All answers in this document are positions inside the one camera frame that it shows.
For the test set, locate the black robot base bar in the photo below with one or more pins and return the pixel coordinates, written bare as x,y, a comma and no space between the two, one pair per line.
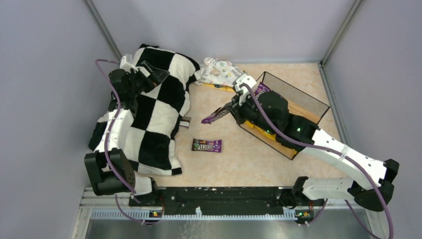
224,200

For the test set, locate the purple M&M bag on shelf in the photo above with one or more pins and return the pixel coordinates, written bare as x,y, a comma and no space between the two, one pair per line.
260,89

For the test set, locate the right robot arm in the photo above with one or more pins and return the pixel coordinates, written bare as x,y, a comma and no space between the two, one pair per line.
366,181

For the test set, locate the floral white cloth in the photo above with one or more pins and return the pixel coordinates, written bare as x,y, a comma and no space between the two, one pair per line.
218,72

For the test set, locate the white toothed rail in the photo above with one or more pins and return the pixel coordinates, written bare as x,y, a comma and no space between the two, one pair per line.
148,215

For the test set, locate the black wire wooden shelf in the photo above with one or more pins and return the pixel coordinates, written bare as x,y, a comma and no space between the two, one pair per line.
299,103

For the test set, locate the brown M&M bag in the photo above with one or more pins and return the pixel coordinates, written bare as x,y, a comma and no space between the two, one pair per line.
216,115

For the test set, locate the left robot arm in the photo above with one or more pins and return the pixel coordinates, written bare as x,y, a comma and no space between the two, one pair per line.
108,168

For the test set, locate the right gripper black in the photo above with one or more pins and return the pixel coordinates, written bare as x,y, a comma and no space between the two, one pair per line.
236,109

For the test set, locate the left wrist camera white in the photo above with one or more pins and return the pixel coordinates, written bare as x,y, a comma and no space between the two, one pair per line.
126,64

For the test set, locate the purple m&m bag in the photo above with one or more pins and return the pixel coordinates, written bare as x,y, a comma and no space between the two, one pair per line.
260,89
207,145

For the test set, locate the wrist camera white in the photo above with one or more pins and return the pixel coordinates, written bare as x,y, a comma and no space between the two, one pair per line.
126,64
242,85

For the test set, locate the yellow M&M bags lower shelf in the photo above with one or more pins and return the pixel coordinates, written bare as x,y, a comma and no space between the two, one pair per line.
266,133

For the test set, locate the black white checkered pillow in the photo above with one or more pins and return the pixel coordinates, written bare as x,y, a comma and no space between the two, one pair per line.
150,142

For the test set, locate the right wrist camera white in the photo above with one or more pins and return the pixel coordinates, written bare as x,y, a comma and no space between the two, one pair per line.
242,85

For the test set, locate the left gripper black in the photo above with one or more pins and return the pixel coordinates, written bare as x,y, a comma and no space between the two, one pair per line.
143,76

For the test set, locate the yellow cloth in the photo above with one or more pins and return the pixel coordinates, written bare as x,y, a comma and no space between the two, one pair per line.
219,87

